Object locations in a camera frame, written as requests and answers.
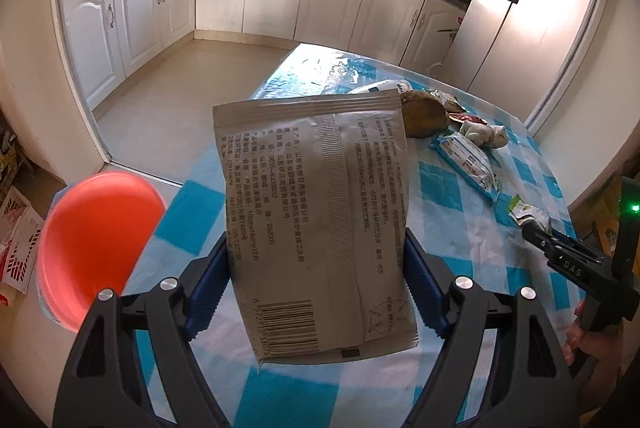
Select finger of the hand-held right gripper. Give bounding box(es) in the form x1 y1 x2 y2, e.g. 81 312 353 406
521 220 613 293

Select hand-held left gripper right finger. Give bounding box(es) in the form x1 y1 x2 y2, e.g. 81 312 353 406
402 228 576 428

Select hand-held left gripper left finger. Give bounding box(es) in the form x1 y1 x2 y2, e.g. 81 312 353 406
52 230 236 428

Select green white small packet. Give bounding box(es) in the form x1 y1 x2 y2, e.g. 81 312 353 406
507 195 551 233

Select beige wipes packet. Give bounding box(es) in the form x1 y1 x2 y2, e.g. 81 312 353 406
212 88 420 376

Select orange plastic basin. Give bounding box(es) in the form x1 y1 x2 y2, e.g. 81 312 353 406
37 172 167 334

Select brown round bread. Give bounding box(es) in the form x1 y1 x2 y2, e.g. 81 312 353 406
400 90 450 139

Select person's right hand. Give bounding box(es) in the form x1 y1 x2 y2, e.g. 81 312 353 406
562 298 623 381

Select blue checked tablecloth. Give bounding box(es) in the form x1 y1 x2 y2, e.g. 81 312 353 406
120 42 593 428

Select blue white wipes packet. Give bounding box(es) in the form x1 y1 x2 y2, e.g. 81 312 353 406
430 131 502 205

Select white crumpled tissue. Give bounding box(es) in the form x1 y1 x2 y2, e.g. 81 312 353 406
459 120 508 149

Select red snack packet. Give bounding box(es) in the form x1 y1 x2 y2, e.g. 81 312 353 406
435 92 488 125

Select red white cardboard boxes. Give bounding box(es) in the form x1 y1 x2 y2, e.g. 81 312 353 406
0 185 45 293

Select white tube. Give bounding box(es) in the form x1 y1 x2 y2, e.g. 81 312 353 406
347 79 413 96

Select white refrigerator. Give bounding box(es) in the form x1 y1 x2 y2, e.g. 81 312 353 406
465 0 608 109

